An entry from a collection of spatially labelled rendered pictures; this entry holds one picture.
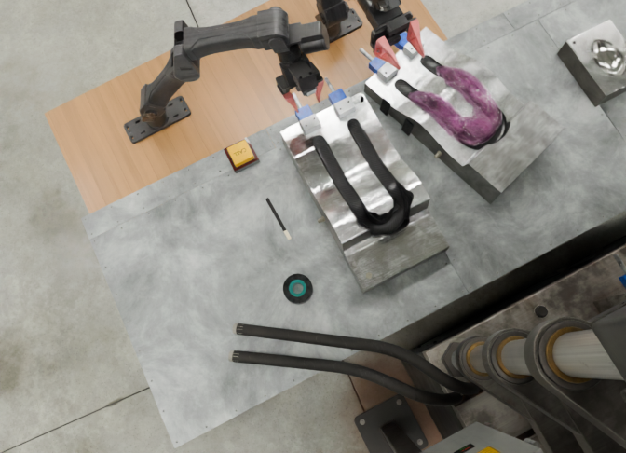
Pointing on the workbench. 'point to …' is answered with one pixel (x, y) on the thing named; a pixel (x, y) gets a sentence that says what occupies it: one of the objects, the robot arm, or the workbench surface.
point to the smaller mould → (597, 61)
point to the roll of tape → (294, 285)
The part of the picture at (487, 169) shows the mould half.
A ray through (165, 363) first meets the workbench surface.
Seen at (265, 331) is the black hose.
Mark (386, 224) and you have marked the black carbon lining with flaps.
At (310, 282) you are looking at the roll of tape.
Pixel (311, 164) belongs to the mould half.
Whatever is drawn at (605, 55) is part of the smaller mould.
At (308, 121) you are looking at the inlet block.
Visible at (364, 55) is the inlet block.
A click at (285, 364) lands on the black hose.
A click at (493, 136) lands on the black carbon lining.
